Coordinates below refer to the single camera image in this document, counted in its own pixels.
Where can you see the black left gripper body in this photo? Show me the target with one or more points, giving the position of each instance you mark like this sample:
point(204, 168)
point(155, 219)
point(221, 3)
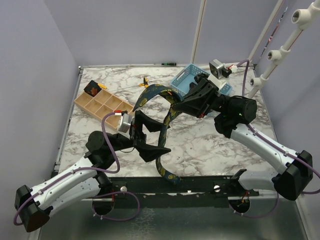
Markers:
point(136, 132)

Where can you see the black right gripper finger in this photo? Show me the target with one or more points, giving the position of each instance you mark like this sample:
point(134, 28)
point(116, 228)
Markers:
point(195, 106)
point(202, 93)

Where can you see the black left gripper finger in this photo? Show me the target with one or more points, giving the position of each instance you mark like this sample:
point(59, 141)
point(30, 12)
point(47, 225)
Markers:
point(150, 152)
point(141, 119)

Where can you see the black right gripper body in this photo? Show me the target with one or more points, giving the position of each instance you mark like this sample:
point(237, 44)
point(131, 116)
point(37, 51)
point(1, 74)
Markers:
point(217, 100)

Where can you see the blue yellow floral tie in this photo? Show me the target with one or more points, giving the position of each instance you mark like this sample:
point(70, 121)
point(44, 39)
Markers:
point(173, 97)

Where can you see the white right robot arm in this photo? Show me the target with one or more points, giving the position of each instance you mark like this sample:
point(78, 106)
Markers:
point(292, 171)

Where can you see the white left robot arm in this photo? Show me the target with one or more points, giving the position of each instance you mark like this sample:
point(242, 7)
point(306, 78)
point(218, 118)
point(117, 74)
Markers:
point(88, 176)

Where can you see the light blue plastic basket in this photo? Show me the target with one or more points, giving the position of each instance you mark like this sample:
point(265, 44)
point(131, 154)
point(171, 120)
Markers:
point(182, 82)

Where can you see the wooden compartment tray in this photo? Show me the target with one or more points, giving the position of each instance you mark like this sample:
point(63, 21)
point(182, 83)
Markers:
point(103, 103)

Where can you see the green black marker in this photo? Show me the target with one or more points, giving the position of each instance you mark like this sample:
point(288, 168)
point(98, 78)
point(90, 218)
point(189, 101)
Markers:
point(169, 64)

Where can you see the rolled dark orange-leaf tie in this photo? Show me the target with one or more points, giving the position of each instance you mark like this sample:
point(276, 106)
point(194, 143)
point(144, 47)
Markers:
point(92, 88)

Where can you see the white PVC pipe rack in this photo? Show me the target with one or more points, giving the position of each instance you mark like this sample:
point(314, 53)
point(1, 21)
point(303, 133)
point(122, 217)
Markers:
point(302, 18)

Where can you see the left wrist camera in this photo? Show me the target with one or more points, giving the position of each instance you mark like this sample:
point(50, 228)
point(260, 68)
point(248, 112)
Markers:
point(124, 123)

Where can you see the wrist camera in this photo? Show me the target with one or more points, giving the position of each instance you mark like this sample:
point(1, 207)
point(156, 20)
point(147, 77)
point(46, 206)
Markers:
point(219, 72)
point(124, 123)

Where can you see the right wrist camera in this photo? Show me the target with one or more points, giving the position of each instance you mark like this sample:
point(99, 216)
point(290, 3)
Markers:
point(219, 72)

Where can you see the yellow black wire stripper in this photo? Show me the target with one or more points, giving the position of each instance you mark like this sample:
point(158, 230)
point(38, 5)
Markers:
point(145, 83)

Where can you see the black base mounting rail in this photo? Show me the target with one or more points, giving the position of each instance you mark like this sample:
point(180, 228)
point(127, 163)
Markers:
point(175, 192)

